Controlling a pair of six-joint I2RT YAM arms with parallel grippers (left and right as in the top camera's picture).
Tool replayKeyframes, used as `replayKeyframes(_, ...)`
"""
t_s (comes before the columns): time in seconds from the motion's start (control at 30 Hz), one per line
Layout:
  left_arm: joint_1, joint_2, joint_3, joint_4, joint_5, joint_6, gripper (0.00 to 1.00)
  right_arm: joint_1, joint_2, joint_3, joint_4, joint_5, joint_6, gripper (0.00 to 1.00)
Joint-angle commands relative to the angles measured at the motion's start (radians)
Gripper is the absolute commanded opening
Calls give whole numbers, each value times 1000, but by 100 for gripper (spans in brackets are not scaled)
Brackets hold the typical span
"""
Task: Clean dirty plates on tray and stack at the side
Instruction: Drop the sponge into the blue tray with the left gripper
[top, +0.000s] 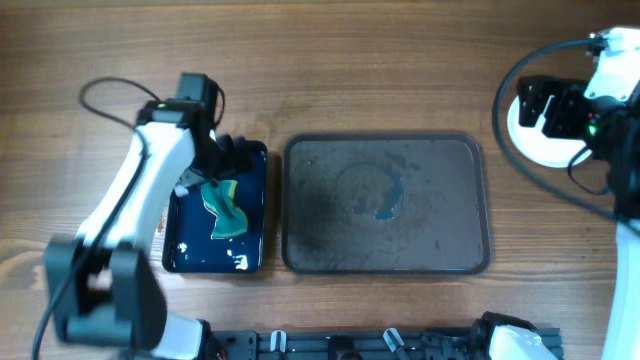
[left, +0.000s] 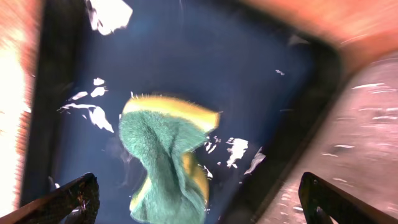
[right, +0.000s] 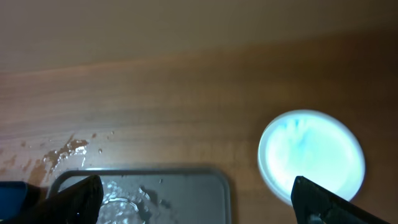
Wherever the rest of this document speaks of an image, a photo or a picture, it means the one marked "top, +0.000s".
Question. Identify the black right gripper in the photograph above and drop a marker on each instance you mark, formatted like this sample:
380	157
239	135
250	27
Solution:
568	98

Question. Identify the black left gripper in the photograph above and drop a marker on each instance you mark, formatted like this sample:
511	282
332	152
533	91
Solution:
236	155

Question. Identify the white plate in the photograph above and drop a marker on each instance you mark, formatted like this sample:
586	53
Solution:
537	147

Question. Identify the green yellow sponge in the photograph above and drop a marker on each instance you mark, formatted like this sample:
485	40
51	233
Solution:
219	200

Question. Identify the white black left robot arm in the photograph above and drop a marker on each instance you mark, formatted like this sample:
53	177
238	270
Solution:
102	289

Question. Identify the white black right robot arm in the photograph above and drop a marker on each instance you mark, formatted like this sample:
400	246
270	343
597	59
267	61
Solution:
617	144

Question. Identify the black water tray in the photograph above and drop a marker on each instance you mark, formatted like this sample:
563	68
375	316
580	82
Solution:
188	246

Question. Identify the dark brown serving tray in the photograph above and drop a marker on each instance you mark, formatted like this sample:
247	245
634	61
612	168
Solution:
385	203

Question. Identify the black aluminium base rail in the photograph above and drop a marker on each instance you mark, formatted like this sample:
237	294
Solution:
433	344

